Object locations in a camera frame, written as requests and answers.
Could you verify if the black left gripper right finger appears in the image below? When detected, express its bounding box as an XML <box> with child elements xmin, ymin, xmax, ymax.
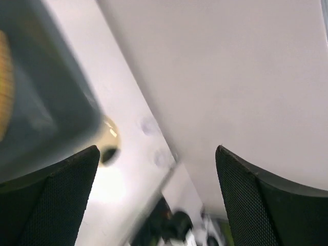
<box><xmin>215</xmin><ymin>146</ymin><xmax>327</xmax><ymax>245</ymax></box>

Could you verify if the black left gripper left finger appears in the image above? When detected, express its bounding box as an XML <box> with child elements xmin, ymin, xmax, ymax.
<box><xmin>1</xmin><ymin>145</ymin><xmax>100</xmax><ymax>245</ymax></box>

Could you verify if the cream gold round plate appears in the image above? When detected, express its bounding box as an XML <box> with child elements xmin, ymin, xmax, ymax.
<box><xmin>96</xmin><ymin>115</ymin><xmax>121</xmax><ymax>167</ymax></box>

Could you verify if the woven bamboo tray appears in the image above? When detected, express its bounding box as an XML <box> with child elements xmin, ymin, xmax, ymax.
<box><xmin>0</xmin><ymin>31</ymin><xmax>14</xmax><ymax>141</ymax></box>

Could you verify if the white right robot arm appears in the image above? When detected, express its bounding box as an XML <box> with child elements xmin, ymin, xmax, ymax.
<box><xmin>128</xmin><ymin>196</ymin><xmax>234</xmax><ymax>246</ymax></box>

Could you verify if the grey plastic bin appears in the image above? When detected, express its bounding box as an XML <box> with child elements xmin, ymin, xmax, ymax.
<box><xmin>1</xmin><ymin>1</ymin><xmax>102</xmax><ymax>181</ymax></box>

